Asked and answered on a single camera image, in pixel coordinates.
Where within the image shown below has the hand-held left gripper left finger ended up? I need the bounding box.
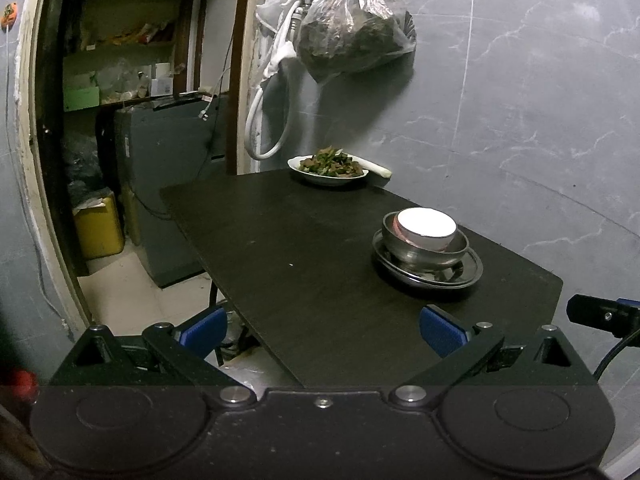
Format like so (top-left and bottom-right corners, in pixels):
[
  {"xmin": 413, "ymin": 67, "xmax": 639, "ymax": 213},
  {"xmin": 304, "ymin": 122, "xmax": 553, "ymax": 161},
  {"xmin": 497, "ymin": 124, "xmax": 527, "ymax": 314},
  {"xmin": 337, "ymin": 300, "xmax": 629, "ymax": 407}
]
[{"xmin": 57, "ymin": 305, "xmax": 257, "ymax": 407}]

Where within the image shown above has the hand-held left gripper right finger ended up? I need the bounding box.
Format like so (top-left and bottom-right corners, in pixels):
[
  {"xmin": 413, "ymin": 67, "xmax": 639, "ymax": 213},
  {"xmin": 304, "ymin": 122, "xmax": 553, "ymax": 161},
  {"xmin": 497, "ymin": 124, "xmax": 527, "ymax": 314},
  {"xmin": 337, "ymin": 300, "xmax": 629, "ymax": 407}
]
[{"xmin": 389, "ymin": 305, "xmax": 599, "ymax": 407}]

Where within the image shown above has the steel plate with sticker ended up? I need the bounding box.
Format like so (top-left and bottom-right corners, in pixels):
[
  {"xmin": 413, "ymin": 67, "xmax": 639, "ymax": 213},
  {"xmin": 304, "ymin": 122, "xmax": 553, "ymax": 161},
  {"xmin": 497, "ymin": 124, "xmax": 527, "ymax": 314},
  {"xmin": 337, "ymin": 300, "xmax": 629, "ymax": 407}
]
[{"xmin": 372, "ymin": 232, "xmax": 484, "ymax": 288}]

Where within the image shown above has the small steel bowl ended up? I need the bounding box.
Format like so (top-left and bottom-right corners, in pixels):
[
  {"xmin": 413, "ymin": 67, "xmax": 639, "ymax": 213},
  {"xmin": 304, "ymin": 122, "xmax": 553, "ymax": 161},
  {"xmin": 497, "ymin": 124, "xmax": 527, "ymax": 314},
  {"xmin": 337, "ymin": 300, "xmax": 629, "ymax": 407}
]
[{"xmin": 382, "ymin": 211, "xmax": 470, "ymax": 269}]

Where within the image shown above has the yellow jerry can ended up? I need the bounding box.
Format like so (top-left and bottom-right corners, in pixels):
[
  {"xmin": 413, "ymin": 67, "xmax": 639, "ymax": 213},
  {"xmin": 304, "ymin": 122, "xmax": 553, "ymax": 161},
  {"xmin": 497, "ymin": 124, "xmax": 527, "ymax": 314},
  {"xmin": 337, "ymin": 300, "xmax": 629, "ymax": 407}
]
[{"xmin": 73, "ymin": 189, "xmax": 125, "ymax": 260}]

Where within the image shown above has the grey cabinet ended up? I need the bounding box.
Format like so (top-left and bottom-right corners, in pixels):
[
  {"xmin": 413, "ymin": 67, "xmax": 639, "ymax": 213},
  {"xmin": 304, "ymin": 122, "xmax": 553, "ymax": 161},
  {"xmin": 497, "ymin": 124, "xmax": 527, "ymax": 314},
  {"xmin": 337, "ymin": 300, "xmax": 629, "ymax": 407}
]
[{"xmin": 113, "ymin": 94, "xmax": 232, "ymax": 289}]

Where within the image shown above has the white radish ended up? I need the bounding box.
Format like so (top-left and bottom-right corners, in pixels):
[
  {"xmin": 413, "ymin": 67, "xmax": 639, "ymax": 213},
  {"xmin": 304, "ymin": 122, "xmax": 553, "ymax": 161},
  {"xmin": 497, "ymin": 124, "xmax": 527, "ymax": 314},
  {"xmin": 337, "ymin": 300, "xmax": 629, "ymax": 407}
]
[{"xmin": 356, "ymin": 158, "xmax": 393, "ymax": 178}]

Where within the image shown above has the red object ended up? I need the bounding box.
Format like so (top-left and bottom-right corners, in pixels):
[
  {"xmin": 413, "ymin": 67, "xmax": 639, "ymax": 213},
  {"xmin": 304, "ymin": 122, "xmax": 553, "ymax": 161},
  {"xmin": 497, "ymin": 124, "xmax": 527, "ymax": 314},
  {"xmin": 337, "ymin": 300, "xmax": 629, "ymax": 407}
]
[{"xmin": 0, "ymin": 366, "xmax": 40, "ymax": 407}]

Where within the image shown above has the plate of cooked food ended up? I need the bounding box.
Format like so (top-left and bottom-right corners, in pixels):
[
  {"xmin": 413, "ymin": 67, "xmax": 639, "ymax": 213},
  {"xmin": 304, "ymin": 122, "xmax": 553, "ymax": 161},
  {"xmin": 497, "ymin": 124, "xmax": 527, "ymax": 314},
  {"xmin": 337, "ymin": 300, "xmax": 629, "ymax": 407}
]
[{"xmin": 287, "ymin": 146, "xmax": 370, "ymax": 187}]

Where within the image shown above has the white box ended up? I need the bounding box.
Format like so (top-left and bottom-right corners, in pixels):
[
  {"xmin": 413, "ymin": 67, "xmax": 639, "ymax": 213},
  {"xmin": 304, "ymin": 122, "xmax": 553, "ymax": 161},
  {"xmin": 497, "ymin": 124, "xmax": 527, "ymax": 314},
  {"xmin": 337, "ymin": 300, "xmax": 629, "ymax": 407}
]
[{"xmin": 151, "ymin": 62, "xmax": 173, "ymax": 96}]

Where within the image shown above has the green box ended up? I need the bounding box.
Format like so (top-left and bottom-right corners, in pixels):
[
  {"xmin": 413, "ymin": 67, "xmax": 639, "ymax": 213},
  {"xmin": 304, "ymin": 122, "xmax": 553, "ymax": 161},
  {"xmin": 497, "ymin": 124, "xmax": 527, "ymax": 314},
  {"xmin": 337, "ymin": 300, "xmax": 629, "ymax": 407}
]
[{"xmin": 63, "ymin": 85, "xmax": 101, "ymax": 112}]

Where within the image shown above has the wooden shelf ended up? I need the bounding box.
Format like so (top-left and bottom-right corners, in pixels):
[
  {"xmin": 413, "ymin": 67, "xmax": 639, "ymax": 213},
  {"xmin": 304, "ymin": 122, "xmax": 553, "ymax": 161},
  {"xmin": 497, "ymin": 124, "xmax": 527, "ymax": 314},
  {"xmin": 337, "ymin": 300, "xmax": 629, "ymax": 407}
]
[{"xmin": 60, "ymin": 0, "xmax": 193, "ymax": 111}]

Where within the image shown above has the plastic bag of dark goods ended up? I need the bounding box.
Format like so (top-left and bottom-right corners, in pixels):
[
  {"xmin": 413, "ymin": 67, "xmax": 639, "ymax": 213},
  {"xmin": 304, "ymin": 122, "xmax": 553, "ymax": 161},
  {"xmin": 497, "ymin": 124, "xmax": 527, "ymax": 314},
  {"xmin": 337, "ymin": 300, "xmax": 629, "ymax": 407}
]
[{"xmin": 294, "ymin": 0, "xmax": 418, "ymax": 86}]

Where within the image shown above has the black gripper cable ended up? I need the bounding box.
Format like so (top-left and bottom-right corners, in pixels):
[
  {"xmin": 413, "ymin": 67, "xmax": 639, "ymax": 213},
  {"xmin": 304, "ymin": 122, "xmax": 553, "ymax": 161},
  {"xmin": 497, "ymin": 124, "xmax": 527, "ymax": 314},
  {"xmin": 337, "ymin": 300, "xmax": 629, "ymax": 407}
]
[{"xmin": 592, "ymin": 329, "xmax": 640, "ymax": 382}]

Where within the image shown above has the white hose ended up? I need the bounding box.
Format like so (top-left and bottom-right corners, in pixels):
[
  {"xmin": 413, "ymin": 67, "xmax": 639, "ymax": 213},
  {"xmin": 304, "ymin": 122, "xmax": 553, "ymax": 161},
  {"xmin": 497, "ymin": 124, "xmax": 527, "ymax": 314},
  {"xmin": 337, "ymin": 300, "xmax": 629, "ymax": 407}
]
[{"xmin": 244, "ymin": 0, "xmax": 317, "ymax": 162}]

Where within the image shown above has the white plug cable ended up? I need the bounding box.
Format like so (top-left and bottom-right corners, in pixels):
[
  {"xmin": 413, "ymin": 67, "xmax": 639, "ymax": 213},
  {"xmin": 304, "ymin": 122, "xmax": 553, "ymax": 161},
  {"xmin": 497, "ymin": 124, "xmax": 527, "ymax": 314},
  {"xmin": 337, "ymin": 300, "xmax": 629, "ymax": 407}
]
[{"xmin": 197, "ymin": 35, "xmax": 236, "ymax": 122}]

